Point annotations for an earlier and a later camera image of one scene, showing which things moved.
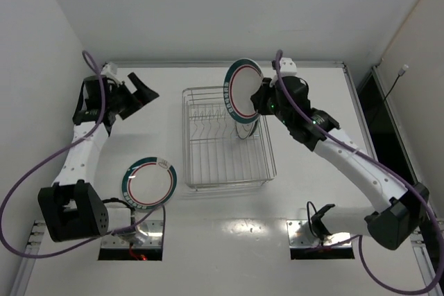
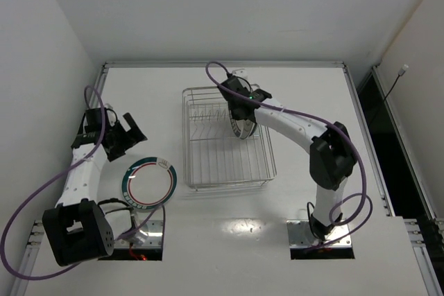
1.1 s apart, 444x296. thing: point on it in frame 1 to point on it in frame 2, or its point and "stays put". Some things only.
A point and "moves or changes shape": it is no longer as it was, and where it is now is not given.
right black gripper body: [261, 96] to [239, 112]
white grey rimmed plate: [245, 129] stays put
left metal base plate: [148, 234] stays put
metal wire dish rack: [214, 155] stays put
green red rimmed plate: [243, 77] moves or changes shape
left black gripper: [128, 98] to [122, 137]
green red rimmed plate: [148, 182] stays put
